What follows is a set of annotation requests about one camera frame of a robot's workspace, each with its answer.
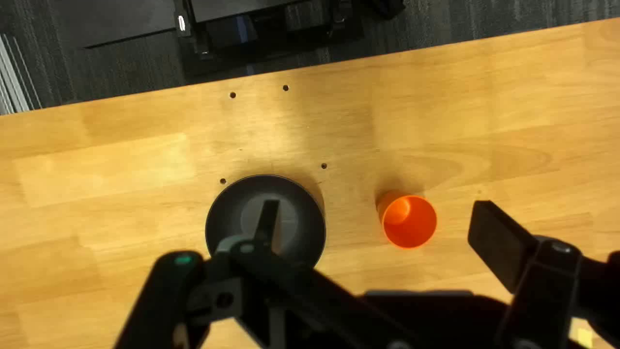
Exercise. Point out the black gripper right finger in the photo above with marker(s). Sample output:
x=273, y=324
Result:
x=499, y=243

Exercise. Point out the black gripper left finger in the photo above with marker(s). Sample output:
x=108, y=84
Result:
x=265, y=225

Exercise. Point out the orange plastic cup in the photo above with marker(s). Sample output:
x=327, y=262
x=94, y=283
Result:
x=412, y=229

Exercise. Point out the black bowl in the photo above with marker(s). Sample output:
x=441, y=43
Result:
x=224, y=219

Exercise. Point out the black equipment with white label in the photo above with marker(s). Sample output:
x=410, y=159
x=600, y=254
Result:
x=257, y=31

